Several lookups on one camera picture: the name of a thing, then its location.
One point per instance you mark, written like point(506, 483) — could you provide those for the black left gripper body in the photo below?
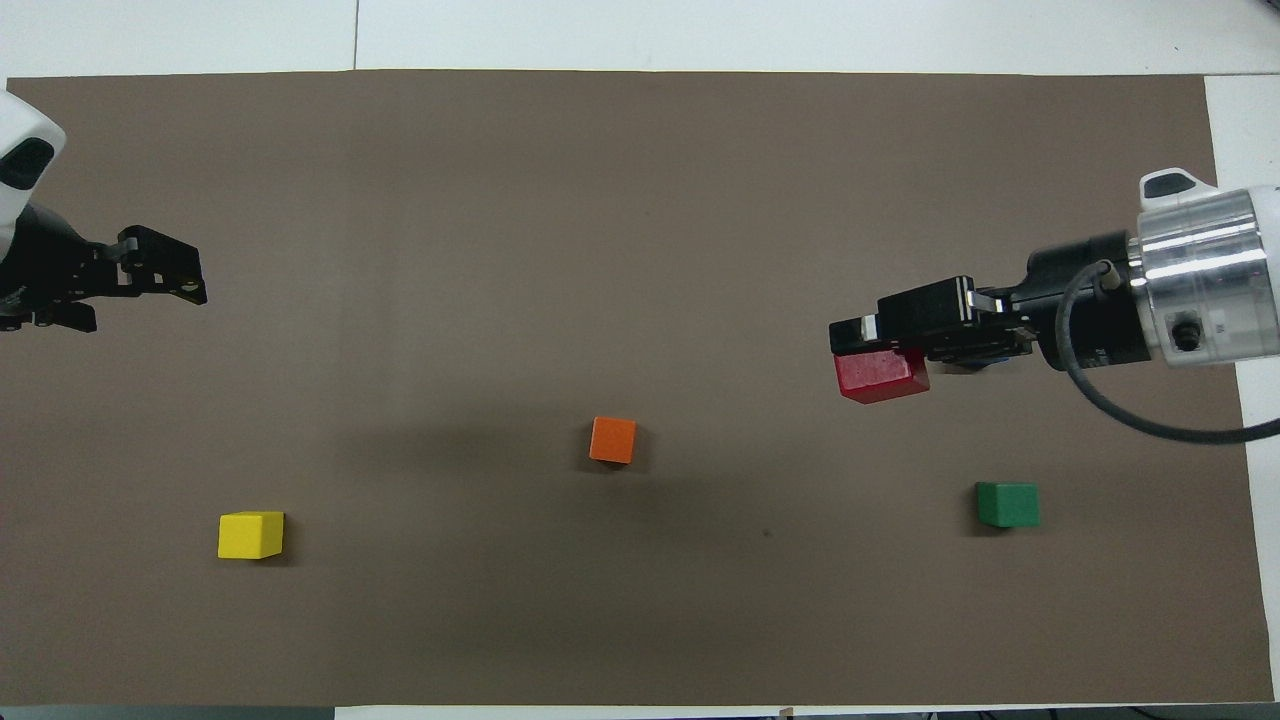
point(45, 270)

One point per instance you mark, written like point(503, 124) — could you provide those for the orange wooden block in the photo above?
point(612, 440)

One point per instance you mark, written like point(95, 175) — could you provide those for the brown paper mat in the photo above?
point(600, 200)

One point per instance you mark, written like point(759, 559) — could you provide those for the blue wooden block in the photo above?
point(985, 364)

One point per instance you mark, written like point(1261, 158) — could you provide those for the red wooden block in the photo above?
point(880, 378)

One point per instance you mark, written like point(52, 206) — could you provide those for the green wooden block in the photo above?
point(1008, 505)

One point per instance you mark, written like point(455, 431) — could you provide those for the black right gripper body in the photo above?
point(1085, 300)

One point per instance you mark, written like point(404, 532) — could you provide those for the yellow wooden block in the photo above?
point(250, 536)

